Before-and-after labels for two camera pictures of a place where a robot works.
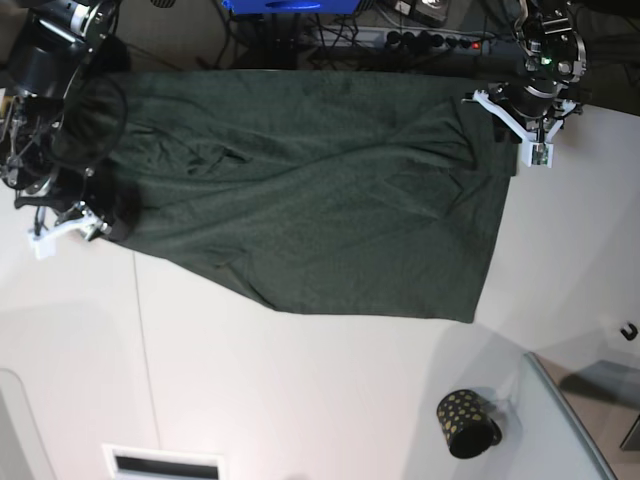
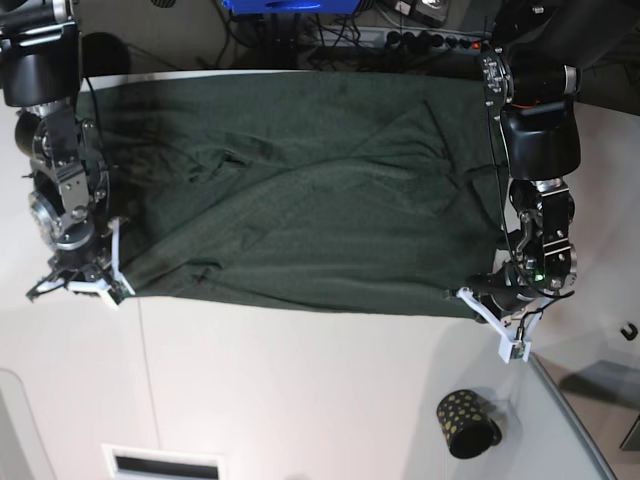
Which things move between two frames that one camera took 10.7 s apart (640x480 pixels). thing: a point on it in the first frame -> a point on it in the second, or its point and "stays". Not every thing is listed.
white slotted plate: [132, 462] stays
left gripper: [65, 205] -> [88, 261]
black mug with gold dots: [468, 422] stays
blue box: [292, 7] stays
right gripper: [534, 112] -> [510, 307]
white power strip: [413, 40] stays
